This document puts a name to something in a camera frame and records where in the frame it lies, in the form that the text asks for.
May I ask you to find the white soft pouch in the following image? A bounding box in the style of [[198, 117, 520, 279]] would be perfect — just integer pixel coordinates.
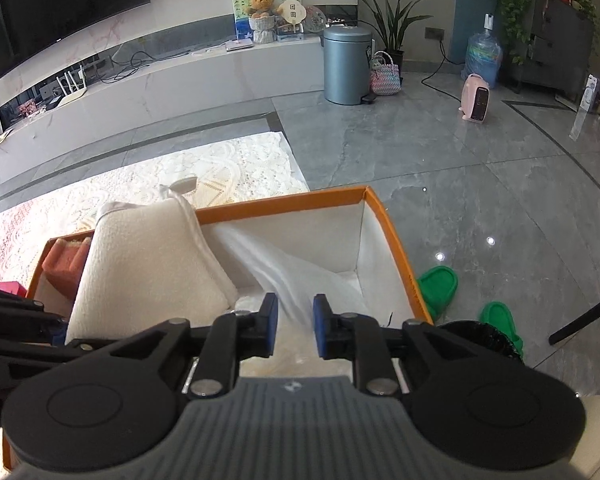
[[66, 186, 239, 342]]

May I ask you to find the brown bread plush toy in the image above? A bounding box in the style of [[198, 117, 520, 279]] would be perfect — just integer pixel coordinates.
[[42, 237, 92, 300]]

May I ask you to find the red lidded clear container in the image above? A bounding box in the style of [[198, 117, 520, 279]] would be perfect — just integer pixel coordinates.
[[0, 281, 27, 298]]

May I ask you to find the orange cardboard box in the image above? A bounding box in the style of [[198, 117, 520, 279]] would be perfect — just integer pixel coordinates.
[[2, 184, 435, 474]]

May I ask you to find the right green slipper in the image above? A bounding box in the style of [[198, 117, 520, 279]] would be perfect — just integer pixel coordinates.
[[479, 301, 524, 358]]

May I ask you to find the pink patterned table cloth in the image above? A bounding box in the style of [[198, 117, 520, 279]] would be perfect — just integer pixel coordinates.
[[0, 131, 309, 287]]

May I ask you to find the white wifi router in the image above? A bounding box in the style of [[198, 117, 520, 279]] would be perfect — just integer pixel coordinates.
[[46, 65, 87, 110]]

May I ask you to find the pink woven handbag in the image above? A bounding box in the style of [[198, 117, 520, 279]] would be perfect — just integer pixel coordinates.
[[370, 51, 402, 96]]

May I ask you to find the white marble tv console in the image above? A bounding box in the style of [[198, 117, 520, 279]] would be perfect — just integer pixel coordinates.
[[0, 38, 324, 198]]

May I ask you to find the pink space heater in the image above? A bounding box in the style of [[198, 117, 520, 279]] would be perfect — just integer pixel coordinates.
[[458, 74, 490, 124]]

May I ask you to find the grey metal trash bin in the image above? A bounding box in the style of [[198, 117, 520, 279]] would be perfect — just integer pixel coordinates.
[[323, 25, 373, 105]]

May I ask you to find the blue water jug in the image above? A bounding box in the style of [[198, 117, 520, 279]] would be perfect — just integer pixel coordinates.
[[463, 14, 503, 88]]

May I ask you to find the potted long leaf plant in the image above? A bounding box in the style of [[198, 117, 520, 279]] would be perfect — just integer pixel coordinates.
[[358, 0, 431, 72]]

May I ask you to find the teddy bear on stand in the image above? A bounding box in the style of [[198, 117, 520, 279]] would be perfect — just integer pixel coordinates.
[[245, 0, 276, 44]]

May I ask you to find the round paper fan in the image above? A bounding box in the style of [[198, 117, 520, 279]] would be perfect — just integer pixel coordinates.
[[277, 0, 306, 32]]

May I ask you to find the dark cabinet with items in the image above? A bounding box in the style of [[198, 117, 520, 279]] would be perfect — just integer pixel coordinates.
[[503, 0, 600, 102]]

